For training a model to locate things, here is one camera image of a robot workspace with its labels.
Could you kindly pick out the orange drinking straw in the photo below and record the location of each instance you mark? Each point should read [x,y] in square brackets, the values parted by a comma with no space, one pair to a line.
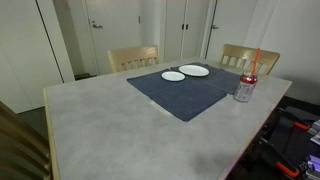
[256,60]

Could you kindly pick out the dark blue table mat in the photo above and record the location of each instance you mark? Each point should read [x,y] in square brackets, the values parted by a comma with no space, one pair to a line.
[220,80]
[186,100]

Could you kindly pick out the red silver drink can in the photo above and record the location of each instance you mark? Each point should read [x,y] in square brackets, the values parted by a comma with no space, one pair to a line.
[245,90]

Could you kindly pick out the small white plate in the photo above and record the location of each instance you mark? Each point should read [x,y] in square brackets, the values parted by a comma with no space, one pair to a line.
[173,76]

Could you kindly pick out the large white plate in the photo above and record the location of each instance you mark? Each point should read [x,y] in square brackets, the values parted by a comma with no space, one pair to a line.
[193,70]

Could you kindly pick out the light wooden slatted chair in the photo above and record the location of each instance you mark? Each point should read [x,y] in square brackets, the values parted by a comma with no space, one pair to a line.
[20,143]
[240,51]
[133,53]

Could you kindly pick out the white closet door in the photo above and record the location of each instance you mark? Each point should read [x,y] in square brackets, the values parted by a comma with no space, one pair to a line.
[173,33]
[196,30]

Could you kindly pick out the aluminium profile rail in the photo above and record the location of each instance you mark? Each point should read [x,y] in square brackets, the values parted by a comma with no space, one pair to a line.
[313,166]
[316,130]

